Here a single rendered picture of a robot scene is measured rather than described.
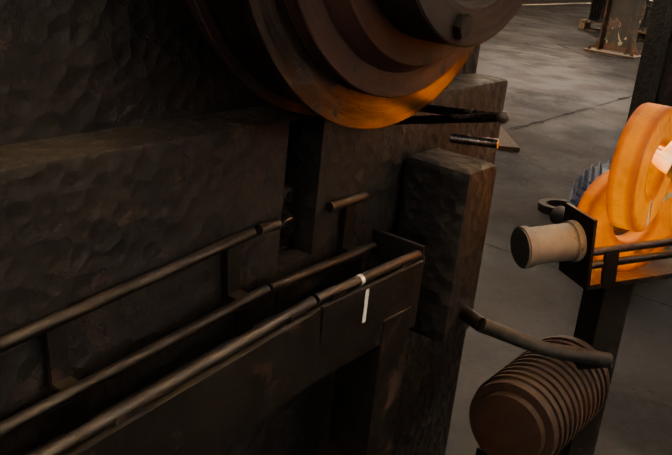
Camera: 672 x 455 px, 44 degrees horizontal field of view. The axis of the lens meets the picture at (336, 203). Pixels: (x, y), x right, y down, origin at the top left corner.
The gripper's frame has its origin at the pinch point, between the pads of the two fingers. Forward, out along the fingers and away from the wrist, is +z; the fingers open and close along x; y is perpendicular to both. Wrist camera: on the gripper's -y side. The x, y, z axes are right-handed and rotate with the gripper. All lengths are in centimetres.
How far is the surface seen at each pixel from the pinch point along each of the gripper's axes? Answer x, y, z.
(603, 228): -11.4, -16.0, 2.6
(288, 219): 33.9, -17.3, 23.9
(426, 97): 26.1, 0.7, 17.8
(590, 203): -9.7, -13.1, 5.5
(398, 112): 31.3, -0.3, 17.5
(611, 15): -817, -118, 274
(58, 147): 63, -6, 29
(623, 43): -817, -138, 248
